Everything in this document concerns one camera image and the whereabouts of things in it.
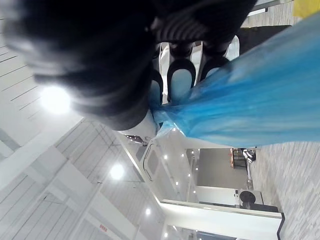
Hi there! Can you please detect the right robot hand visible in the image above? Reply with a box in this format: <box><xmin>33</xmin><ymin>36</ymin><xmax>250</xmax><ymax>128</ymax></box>
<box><xmin>2</xmin><ymin>0</ymin><xmax>258</xmax><ymax>131</ymax></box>

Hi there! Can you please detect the blue plastic trash bag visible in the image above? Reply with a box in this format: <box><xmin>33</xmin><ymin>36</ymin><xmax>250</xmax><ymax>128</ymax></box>
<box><xmin>149</xmin><ymin>14</ymin><xmax>320</xmax><ymax>148</ymax></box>

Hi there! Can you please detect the white washing machine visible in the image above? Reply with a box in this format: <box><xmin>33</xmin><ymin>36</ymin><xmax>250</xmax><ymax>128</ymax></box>
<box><xmin>234</xmin><ymin>188</ymin><xmax>264</xmax><ymax>210</ymax></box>

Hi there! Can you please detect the yellow cloth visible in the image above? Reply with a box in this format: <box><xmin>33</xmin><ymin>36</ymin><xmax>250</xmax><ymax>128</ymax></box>
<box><xmin>293</xmin><ymin>0</ymin><xmax>320</xmax><ymax>18</ymax></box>

